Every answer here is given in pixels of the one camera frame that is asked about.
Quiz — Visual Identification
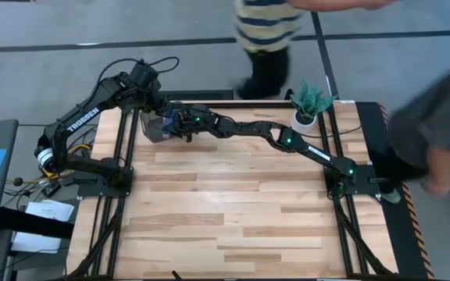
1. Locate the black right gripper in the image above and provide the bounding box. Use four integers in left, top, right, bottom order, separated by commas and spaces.
166, 104, 216, 144

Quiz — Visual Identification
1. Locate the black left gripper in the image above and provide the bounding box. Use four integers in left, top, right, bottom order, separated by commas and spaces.
125, 81, 185, 118

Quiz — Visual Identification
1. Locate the dark grey basket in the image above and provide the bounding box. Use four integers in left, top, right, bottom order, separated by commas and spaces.
139, 108, 187, 144

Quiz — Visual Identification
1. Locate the black floor vent grille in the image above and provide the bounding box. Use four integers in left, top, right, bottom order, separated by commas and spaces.
158, 89, 234, 101

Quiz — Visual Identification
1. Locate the person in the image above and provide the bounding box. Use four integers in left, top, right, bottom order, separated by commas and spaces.
373, 54, 450, 231
234, 0, 304, 101

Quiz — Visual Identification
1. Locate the white plant pot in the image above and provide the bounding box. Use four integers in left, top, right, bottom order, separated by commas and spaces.
290, 110, 319, 135

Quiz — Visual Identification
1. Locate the green artificial plant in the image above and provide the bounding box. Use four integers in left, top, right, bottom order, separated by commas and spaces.
289, 76, 339, 122

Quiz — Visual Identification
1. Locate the white paper sheet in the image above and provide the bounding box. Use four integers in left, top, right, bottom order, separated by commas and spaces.
10, 230, 63, 254
24, 199, 76, 222

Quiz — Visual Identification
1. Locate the black bar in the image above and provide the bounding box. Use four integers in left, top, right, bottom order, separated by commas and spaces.
0, 206, 74, 240

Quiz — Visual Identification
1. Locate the black mat with hazard stripe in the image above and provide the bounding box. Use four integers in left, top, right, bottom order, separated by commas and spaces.
355, 101, 437, 280

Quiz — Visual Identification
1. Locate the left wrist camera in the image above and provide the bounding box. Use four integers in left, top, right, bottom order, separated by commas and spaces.
130, 61, 160, 90

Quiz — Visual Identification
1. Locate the black aluminium table frame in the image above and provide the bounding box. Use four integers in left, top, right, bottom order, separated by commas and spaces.
66, 100, 398, 280

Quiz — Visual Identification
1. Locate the yellow cable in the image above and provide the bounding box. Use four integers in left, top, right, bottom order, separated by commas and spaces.
41, 143, 93, 180

